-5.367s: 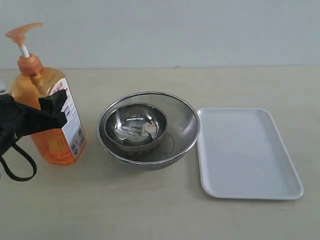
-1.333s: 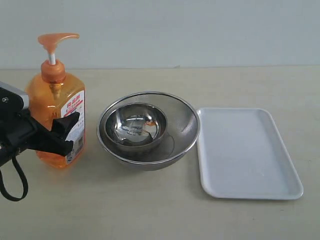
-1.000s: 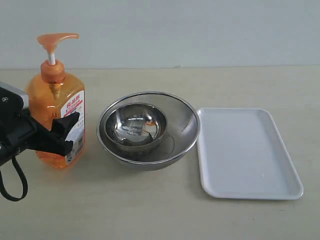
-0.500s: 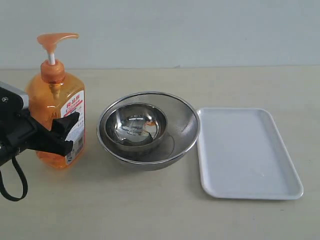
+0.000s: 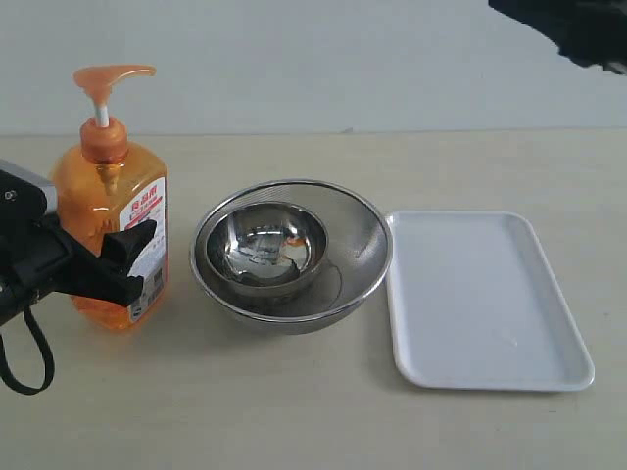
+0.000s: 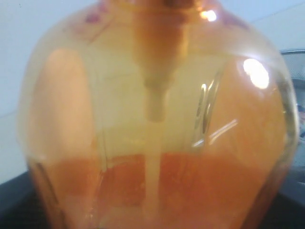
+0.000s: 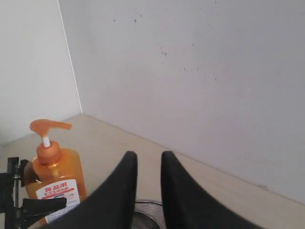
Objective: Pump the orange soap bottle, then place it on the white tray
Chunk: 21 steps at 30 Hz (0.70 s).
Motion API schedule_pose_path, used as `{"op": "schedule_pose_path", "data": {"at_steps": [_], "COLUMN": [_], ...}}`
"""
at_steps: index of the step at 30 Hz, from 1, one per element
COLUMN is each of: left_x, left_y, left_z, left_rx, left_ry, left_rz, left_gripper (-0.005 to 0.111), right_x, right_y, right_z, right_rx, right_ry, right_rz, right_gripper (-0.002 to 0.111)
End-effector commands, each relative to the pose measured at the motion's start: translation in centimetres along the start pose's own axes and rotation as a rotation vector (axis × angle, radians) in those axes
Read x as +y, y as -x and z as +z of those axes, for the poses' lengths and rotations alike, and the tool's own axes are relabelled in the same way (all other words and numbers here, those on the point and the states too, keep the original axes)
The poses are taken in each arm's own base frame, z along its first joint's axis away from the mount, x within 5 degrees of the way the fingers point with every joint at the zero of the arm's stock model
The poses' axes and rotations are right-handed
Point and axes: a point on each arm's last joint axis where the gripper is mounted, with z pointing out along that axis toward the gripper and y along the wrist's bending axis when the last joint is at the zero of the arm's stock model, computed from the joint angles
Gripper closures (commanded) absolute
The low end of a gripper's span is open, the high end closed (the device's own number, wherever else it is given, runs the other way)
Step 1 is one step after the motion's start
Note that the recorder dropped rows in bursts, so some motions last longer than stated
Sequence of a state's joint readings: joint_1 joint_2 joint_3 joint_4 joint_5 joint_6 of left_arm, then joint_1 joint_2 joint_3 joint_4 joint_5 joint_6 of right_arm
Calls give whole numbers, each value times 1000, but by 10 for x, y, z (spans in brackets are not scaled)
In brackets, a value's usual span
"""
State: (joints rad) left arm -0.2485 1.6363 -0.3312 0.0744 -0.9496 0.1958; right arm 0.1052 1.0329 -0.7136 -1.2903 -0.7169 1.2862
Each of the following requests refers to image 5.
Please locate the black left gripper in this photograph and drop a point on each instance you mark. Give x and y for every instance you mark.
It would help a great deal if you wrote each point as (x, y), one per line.
(33, 252)

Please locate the steel mesh strainer bowl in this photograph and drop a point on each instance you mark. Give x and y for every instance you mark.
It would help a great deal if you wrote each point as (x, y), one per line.
(359, 252)

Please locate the orange pump soap bottle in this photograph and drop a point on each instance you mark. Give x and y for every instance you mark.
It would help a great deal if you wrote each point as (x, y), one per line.
(106, 184)

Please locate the white rectangular plastic tray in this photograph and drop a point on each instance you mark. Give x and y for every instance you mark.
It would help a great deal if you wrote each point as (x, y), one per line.
(474, 305)

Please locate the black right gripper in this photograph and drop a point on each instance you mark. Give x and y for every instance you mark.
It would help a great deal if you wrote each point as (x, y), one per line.
(587, 33)

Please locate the small stainless steel bowl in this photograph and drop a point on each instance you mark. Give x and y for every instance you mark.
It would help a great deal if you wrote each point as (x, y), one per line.
(267, 250)

